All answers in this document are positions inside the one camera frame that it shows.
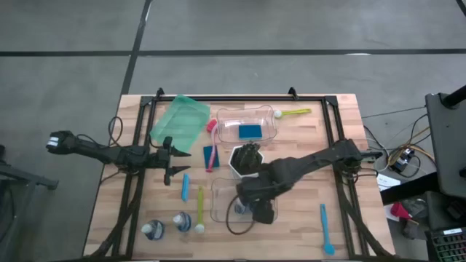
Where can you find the red object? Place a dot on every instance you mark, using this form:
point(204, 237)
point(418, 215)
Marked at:
point(398, 210)

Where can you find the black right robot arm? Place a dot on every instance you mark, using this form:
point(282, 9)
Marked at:
point(313, 160)

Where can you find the white paper sheet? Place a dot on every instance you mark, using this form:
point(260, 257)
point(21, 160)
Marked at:
point(386, 180)

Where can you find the backlit computer keyboard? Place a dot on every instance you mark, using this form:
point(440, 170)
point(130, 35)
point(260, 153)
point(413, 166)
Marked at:
point(448, 249)

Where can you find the black pole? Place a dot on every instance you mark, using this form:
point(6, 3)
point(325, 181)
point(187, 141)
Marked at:
point(457, 97)

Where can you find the black metal table frame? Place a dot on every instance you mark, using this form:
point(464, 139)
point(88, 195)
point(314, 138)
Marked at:
point(255, 98)

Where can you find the black chair base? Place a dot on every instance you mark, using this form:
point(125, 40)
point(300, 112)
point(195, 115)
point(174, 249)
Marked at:
point(25, 178)

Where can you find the small blue black device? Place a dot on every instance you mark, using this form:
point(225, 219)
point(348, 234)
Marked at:
point(404, 162)

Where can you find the potted cactus in white pot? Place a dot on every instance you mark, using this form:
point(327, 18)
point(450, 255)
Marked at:
point(233, 169)

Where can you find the clear plastic bin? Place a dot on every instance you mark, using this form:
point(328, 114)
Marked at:
point(218, 189)
point(227, 134)

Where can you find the green cactus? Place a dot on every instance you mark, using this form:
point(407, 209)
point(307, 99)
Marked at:
point(249, 154)

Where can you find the red white dish brush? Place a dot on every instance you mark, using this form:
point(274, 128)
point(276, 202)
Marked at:
point(212, 125)

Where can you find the light blue short brush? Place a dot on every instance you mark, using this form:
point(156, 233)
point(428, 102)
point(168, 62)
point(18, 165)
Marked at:
point(185, 187)

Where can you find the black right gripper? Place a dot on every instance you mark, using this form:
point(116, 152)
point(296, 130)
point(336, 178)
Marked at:
point(263, 213)

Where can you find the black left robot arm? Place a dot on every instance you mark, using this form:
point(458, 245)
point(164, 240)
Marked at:
point(102, 154)

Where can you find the yellow-green white-headed brush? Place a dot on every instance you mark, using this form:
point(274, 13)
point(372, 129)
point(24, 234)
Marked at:
point(200, 203)
point(296, 111)

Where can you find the blue dish soap bottle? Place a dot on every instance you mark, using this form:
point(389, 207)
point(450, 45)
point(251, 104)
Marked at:
point(182, 222)
point(153, 231)
point(240, 210)

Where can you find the grey black bag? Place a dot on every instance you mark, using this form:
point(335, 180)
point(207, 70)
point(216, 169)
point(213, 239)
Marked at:
point(416, 209)

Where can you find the green transparent plastic tray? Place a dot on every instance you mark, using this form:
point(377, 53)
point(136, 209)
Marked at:
point(178, 120)

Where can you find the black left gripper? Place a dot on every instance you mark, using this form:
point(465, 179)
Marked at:
point(156, 157)

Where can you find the blue kitchen sponge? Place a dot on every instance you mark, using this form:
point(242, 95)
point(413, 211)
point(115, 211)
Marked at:
point(250, 132)
point(206, 156)

